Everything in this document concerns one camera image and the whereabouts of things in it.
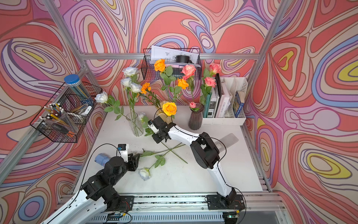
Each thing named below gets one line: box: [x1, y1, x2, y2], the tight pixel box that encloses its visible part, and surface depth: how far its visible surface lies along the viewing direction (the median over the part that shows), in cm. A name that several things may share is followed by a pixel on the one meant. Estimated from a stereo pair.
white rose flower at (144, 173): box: [138, 142, 183, 182], surface depth 84 cm
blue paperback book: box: [232, 91, 245, 118], surface depth 105 cm
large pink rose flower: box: [180, 64, 197, 103], surface depth 76 cm
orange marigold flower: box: [140, 82, 152, 95], surface depth 82 cm
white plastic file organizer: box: [200, 77, 248, 126], surface depth 103 cm
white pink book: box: [215, 81, 230, 119], surface depth 95 cm
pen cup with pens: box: [39, 102, 79, 133], surface depth 64 cm
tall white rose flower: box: [120, 66, 143, 135], surface depth 80 cm
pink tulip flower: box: [189, 101, 197, 109], surface depth 81 cm
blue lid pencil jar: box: [64, 73, 95, 106], surface depth 75 cm
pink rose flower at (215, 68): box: [209, 63, 222, 75], surface depth 84 cm
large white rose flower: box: [94, 91, 131, 121], surface depth 80 cm
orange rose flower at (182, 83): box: [177, 77, 189, 90], surface depth 78 cm
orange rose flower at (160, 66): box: [153, 58, 177, 93], surface depth 79 cm
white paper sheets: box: [151, 45, 200, 64], surface depth 88 cm
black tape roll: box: [175, 55, 190, 64], surface depth 84 cm
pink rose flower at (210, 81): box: [204, 76, 217, 88], surface depth 84 cm
